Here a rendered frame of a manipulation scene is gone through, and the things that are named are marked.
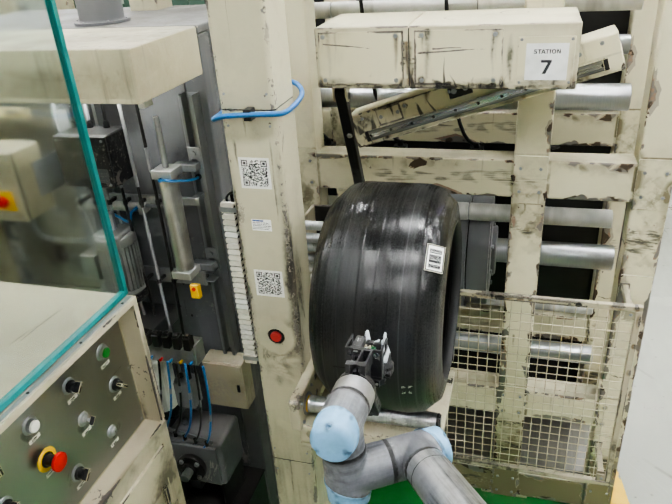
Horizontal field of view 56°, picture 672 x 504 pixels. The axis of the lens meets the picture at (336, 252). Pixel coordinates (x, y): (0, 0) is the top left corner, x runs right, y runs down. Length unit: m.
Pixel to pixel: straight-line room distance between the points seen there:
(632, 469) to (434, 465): 1.91
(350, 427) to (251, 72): 0.76
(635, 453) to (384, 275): 1.87
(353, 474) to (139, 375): 0.74
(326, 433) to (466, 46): 0.93
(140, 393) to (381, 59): 1.01
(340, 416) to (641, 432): 2.19
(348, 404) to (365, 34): 0.88
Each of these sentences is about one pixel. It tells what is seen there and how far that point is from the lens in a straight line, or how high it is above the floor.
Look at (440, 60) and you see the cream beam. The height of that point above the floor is 1.70.
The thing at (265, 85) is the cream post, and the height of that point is 1.71.
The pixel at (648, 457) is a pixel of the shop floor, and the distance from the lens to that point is 2.99.
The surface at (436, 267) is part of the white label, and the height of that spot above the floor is 1.36.
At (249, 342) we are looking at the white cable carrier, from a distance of 1.73.
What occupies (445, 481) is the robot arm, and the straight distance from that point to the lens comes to 1.03.
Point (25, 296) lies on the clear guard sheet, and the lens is 1.31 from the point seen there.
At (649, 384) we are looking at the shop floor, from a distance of 3.36.
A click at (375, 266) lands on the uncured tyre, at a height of 1.36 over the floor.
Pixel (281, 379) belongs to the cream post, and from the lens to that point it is 1.75.
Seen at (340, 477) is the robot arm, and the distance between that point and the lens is 1.10.
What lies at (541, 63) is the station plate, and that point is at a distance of 1.54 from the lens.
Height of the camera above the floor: 2.01
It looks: 27 degrees down
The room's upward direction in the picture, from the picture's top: 4 degrees counter-clockwise
